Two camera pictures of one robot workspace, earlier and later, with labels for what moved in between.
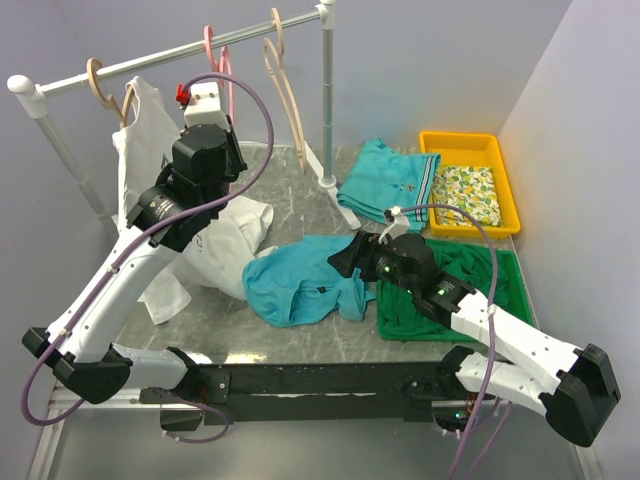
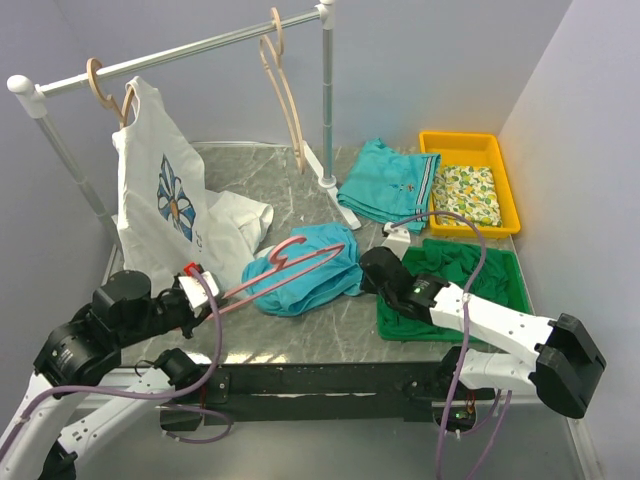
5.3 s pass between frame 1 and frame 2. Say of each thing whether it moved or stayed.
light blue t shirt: moved
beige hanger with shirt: stayed
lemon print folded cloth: stayed
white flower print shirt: stayed
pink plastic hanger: moved
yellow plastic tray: stayed
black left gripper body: moved
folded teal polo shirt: stayed
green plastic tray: stayed
